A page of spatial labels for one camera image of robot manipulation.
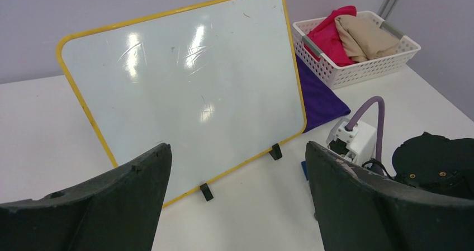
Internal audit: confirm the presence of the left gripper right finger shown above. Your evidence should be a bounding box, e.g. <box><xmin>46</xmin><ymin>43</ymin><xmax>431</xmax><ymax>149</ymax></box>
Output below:
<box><xmin>305</xmin><ymin>141</ymin><xmax>473</xmax><ymax>250</ymax></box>

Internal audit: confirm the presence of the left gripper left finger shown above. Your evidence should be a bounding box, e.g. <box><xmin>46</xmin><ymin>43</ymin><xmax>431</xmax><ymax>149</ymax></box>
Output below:
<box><xmin>1</xmin><ymin>143</ymin><xmax>172</xmax><ymax>250</ymax></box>

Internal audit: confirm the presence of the blue capped marker pen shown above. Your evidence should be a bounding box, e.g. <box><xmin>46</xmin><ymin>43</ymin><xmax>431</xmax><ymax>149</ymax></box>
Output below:
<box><xmin>301</xmin><ymin>160</ymin><xmax>309</xmax><ymax>181</ymax></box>

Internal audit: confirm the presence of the yellow framed whiteboard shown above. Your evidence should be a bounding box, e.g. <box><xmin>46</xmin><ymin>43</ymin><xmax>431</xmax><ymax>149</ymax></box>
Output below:
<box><xmin>56</xmin><ymin>0</ymin><xmax>307</xmax><ymax>205</ymax></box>

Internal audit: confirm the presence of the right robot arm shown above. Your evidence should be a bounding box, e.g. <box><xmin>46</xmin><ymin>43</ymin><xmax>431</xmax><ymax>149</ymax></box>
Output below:
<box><xmin>392</xmin><ymin>132</ymin><xmax>473</xmax><ymax>200</ymax></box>

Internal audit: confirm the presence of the purple folded towel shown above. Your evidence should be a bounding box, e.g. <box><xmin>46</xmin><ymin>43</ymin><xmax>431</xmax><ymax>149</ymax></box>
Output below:
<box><xmin>296</xmin><ymin>56</ymin><xmax>351</xmax><ymax>132</ymax></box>

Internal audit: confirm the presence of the white plastic basket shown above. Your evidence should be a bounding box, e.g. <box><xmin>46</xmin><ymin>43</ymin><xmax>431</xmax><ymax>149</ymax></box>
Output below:
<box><xmin>292</xmin><ymin>11</ymin><xmax>421</xmax><ymax>89</ymax></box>

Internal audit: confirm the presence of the beige folded cloth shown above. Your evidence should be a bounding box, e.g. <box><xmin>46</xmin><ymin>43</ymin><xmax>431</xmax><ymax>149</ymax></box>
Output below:
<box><xmin>334</xmin><ymin>15</ymin><xmax>400</xmax><ymax>63</ymax></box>

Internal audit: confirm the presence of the red cloth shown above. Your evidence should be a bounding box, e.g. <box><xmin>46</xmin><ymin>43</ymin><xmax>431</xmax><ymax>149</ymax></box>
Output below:
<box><xmin>307</xmin><ymin>6</ymin><xmax>357</xmax><ymax>67</ymax></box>

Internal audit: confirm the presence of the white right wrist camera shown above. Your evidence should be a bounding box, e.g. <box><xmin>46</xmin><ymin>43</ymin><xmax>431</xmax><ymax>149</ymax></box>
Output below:
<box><xmin>326</xmin><ymin>117</ymin><xmax>377</xmax><ymax>166</ymax></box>

